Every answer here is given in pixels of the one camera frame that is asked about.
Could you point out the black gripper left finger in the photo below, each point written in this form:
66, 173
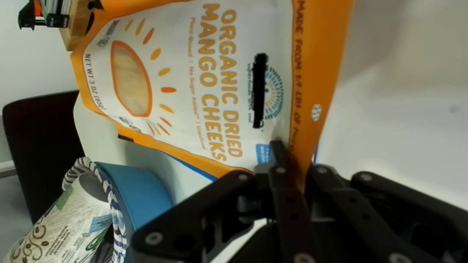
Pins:
234, 220

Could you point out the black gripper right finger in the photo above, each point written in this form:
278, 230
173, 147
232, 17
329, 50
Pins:
380, 220

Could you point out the orange dried mango packet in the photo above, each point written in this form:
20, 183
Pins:
194, 49

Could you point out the dark chair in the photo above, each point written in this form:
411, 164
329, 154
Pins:
38, 147

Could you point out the light wooden board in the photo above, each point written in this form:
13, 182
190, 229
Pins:
77, 30

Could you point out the black and orange device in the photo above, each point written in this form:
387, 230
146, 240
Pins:
44, 12

